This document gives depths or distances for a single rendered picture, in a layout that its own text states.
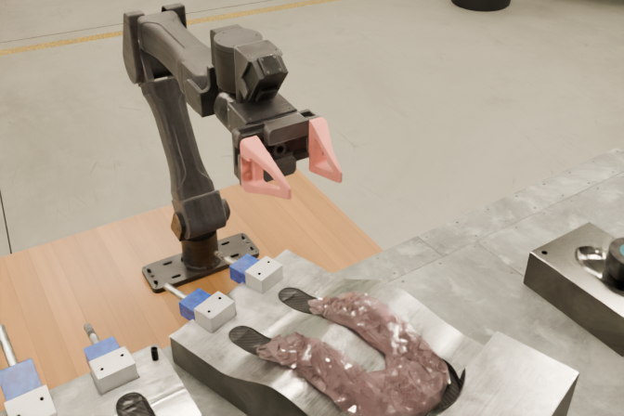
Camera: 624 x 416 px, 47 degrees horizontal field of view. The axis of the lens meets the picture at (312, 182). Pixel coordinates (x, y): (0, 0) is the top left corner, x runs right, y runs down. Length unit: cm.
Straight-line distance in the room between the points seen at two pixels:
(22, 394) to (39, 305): 33
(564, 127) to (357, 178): 106
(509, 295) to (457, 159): 191
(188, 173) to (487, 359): 54
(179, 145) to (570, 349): 68
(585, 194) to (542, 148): 177
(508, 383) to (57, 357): 66
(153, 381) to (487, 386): 43
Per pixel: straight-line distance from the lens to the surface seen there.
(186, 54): 99
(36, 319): 125
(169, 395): 97
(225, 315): 109
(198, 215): 117
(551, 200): 150
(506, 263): 132
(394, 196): 285
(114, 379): 98
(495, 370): 98
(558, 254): 125
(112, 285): 128
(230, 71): 85
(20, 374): 97
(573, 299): 122
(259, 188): 79
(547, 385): 98
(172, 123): 116
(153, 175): 304
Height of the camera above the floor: 162
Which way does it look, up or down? 34 degrees down
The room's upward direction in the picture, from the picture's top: straight up
